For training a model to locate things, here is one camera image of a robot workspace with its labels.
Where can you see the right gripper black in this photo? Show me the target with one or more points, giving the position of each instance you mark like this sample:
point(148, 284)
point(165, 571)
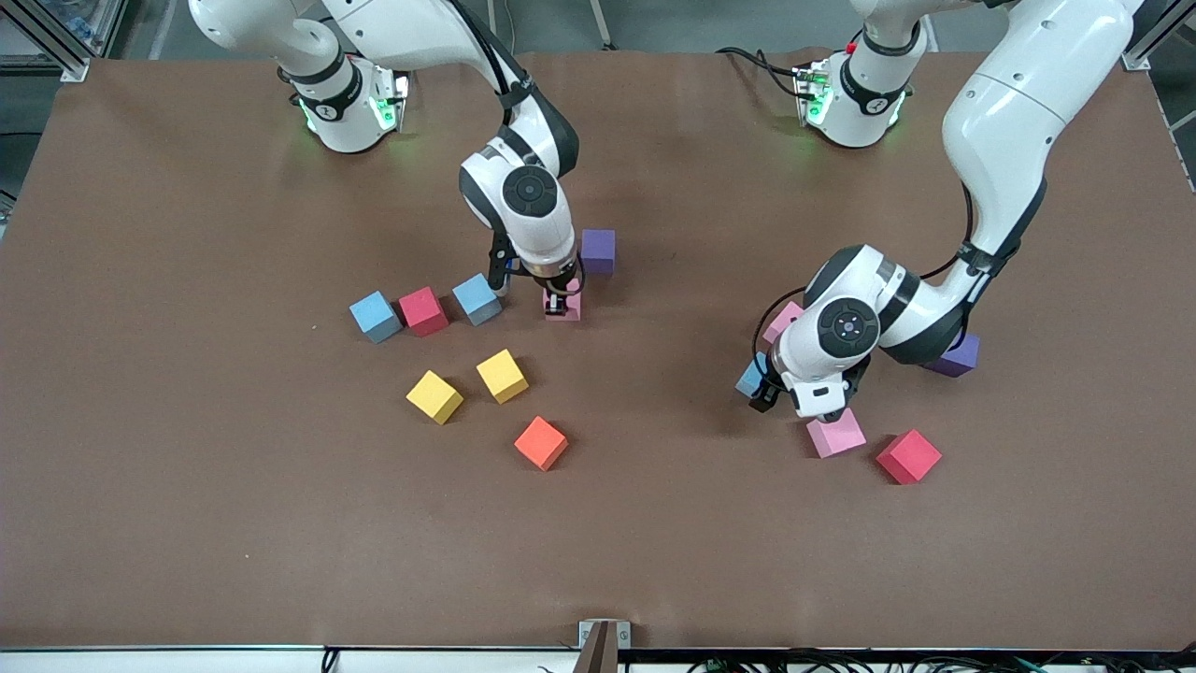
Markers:
point(559, 284)

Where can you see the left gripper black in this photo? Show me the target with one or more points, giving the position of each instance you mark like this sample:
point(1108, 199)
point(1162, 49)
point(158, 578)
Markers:
point(774, 377)

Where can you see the pink foam cube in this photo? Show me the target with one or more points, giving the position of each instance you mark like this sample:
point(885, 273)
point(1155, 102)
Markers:
point(836, 439)
point(778, 325)
point(576, 304)

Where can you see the blue foam cube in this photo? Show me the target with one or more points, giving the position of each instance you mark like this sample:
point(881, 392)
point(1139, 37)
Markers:
point(476, 299)
point(376, 316)
point(746, 379)

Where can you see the purple foam cube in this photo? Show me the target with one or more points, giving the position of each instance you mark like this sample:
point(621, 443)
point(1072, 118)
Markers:
point(962, 360)
point(598, 250)

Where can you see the yellow foam cube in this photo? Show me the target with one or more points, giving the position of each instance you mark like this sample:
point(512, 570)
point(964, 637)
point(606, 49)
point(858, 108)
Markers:
point(434, 396)
point(502, 376)

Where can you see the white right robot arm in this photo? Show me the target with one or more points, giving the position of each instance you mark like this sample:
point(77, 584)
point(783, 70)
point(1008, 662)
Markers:
point(530, 192)

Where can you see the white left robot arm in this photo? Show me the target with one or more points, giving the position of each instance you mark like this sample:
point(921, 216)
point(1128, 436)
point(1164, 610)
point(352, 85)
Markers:
point(1009, 112)

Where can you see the red foam cube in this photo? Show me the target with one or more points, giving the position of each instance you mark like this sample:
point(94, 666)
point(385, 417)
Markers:
point(908, 456)
point(422, 311)

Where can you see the orange foam cube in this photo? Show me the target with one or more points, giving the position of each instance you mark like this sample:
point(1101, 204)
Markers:
point(541, 442)

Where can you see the grey metal stand leg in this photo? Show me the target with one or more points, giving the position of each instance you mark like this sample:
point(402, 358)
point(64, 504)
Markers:
point(601, 23)

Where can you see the brown table mat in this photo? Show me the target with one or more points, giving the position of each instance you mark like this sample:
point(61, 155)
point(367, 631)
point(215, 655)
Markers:
point(187, 467)

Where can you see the metal table edge bracket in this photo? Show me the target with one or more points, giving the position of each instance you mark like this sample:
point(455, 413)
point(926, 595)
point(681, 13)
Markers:
point(603, 645)

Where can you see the white table edge rail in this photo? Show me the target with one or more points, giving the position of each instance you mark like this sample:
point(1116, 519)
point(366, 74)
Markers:
point(187, 662)

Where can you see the aluminium frame post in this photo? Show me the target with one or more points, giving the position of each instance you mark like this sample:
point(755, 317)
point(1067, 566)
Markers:
point(51, 37)
point(1159, 33)

